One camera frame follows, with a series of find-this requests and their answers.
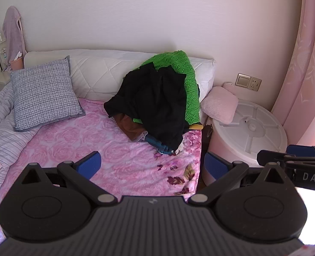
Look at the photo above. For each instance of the striped quilt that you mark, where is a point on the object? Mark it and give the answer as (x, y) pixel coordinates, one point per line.
(2, 138)

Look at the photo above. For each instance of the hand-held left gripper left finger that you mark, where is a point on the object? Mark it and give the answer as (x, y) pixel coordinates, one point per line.
(89, 163)

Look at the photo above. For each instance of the pink floral blanket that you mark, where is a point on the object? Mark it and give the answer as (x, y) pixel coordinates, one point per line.
(80, 138)

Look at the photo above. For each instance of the white round plastic tub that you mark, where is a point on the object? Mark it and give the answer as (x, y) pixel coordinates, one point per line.
(248, 133)

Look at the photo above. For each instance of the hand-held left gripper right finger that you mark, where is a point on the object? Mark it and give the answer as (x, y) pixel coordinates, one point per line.
(213, 165)

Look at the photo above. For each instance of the grey checked pillow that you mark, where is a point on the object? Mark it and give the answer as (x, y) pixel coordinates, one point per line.
(44, 93)

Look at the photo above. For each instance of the white quilted headboard cushion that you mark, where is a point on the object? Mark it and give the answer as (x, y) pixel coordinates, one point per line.
(98, 72)

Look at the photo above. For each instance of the white nightstand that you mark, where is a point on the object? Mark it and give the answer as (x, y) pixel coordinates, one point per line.
(0, 78)

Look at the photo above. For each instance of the pink fluffy cushion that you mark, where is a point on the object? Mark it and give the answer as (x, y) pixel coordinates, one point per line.
(218, 104)

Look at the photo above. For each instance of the beige wall switch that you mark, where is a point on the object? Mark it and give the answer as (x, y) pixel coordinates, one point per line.
(242, 80)

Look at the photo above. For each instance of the brown garment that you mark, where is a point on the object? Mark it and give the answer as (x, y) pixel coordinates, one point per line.
(129, 128)

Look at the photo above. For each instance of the green knit sweater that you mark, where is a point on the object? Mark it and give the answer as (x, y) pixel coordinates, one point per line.
(189, 90)

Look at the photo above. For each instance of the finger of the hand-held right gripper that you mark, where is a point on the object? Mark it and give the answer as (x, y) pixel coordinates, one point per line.
(269, 156)
(301, 150)

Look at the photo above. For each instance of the white wall socket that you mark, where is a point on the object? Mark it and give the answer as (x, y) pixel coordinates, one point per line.
(255, 84)

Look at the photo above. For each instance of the lilac hanging garment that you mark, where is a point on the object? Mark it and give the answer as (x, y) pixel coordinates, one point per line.
(12, 34)

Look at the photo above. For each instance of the yellow cloth item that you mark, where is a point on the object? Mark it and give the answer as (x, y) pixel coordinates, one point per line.
(196, 126)

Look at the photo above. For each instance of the black knit garment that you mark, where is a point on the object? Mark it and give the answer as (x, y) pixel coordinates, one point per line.
(157, 104)

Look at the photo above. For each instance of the blue garment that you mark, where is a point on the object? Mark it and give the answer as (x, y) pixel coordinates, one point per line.
(157, 143)

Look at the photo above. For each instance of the pink curtain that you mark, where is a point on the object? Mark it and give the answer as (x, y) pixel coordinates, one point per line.
(306, 72)

